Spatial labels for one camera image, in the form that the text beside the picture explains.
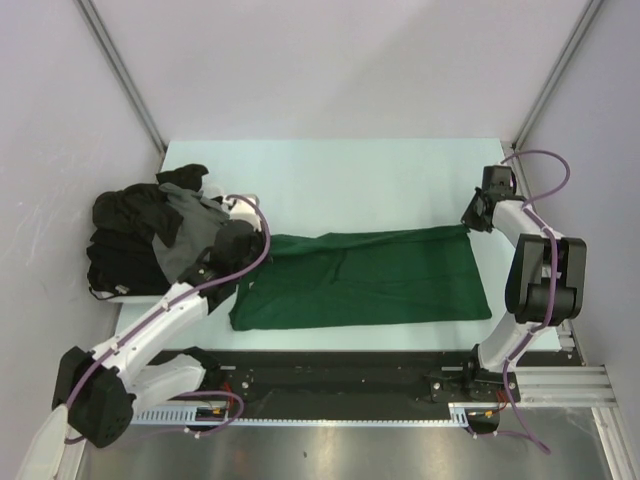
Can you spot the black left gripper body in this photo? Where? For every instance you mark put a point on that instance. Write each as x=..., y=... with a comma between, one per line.
x=257, y=250

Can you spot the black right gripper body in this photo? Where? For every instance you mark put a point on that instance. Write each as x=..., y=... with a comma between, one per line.
x=471, y=217

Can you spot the green t shirt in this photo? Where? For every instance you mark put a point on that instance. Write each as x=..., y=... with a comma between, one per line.
x=363, y=279

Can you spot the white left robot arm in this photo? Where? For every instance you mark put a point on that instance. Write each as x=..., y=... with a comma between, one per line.
x=103, y=388

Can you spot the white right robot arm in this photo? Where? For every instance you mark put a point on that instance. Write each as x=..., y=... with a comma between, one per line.
x=545, y=283

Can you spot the white plastic bin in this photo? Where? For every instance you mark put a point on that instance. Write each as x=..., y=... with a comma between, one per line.
x=209, y=191

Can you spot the grey t shirt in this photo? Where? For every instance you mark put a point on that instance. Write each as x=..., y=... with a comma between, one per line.
x=202, y=217

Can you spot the black t shirt pile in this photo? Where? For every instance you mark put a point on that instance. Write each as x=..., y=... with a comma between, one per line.
x=133, y=228

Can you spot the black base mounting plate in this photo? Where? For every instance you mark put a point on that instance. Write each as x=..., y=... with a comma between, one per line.
x=361, y=382

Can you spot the white slotted cable duct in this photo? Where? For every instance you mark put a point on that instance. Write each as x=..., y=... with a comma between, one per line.
x=211, y=414

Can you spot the right aluminium frame post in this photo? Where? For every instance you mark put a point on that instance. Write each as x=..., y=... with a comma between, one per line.
x=577, y=35

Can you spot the aluminium frame post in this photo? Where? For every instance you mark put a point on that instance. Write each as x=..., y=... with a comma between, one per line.
x=102, y=37
x=577, y=35

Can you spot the aluminium front rail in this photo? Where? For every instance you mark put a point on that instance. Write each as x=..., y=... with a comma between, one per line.
x=566, y=387

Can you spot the left aluminium frame post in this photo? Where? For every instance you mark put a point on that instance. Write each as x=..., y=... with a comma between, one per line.
x=102, y=37

